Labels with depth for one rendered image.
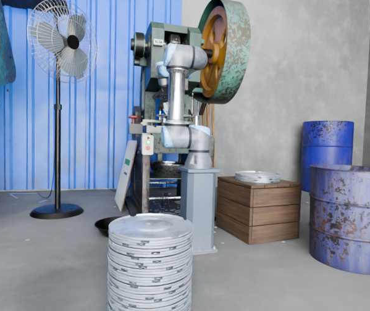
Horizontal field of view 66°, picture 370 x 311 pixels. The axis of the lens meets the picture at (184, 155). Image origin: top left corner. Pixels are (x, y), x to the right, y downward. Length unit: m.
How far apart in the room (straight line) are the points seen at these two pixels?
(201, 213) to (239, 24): 1.36
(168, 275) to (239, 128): 3.06
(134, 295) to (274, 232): 1.10
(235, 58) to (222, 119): 1.67
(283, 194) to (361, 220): 0.47
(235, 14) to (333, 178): 1.35
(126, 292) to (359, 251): 1.08
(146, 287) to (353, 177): 1.04
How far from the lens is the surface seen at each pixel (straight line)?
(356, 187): 1.52
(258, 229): 1.77
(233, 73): 2.19
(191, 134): 1.49
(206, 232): 1.57
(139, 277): 0.94
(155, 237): 0.91
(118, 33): 3.60
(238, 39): 2.19
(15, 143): 3.50
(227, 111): 3.77
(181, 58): 1.51
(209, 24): 2.72
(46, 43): 2.32
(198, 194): 1.50
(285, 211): 1.87
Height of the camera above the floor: 0.60
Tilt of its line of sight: 3 degrees down
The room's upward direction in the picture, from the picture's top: 2 degrees clockwise
